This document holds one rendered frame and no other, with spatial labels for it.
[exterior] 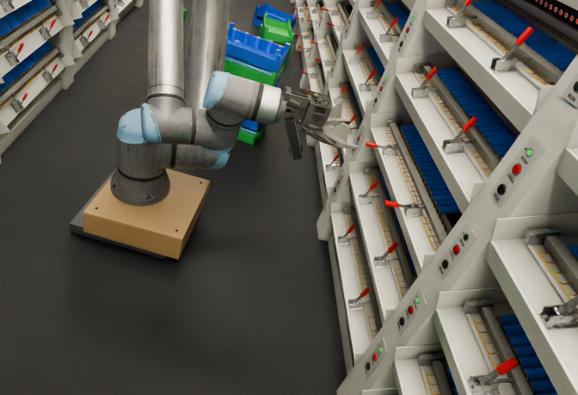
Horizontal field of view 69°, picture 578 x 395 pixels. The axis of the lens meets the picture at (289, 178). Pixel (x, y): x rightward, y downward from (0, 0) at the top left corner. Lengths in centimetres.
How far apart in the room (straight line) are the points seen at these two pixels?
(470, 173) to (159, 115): 69
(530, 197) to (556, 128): 11
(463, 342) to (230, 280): 83
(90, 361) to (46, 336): 14
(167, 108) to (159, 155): 33
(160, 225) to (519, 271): 100
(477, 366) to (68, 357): 97
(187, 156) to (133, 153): 16
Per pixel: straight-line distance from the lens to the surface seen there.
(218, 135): 104
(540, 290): 75
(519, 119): 83
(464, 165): 96
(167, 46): 111
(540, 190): 76
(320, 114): 98
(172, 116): 103
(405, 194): 115
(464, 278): 86
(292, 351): 138
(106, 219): 140
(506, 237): 81
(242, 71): 197
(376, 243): 126
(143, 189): 141
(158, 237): 137
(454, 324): 90
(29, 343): 134
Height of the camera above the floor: 113
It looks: 35 degrees down
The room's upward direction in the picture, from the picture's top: 20 degrees clockwise
